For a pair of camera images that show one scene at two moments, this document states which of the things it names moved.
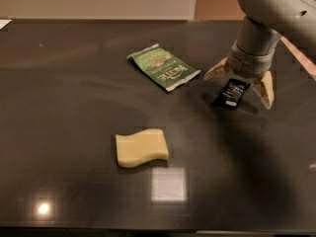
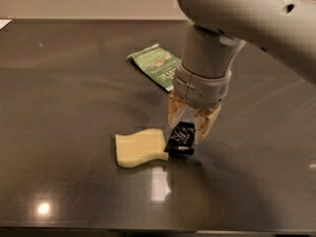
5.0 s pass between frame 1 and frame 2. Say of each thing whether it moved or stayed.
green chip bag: stayed
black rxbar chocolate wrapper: moved
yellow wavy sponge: stayed
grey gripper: moved
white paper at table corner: stayed
